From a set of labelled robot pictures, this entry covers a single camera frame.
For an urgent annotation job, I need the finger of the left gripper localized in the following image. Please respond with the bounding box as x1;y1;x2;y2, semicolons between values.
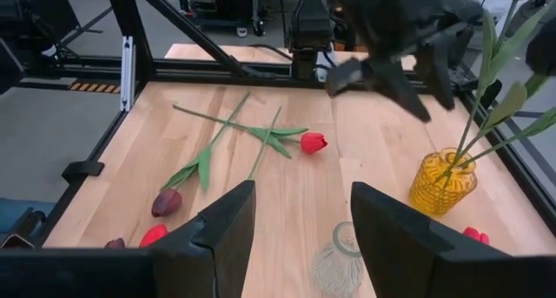
367;57;432;124
414;39;456;111

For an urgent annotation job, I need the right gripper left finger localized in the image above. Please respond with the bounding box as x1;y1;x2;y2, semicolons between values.
147;179;257;298

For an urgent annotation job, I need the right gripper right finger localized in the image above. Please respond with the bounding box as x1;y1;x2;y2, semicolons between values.
350;181;455;298

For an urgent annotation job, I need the red artificial tulip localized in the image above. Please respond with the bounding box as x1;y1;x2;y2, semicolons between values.
172;104;329;160
460;226;491;246
138;223;169;249

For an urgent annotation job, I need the clear glass vase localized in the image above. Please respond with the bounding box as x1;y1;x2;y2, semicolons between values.
311;221;366;297

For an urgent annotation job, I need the yellow glass vase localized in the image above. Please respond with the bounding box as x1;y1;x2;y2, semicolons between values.
407;147;479;219

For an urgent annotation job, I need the black equipment cart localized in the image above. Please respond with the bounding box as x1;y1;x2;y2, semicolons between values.
186;0;279;38

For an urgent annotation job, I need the blue bin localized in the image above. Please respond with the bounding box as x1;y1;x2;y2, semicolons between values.
0;196;60;234

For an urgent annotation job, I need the black frame clamp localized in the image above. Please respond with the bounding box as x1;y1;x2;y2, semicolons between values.
62;160;105;184

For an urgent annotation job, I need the silver aluminium bracket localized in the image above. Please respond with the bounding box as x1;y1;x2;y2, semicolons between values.
120;36;136;112

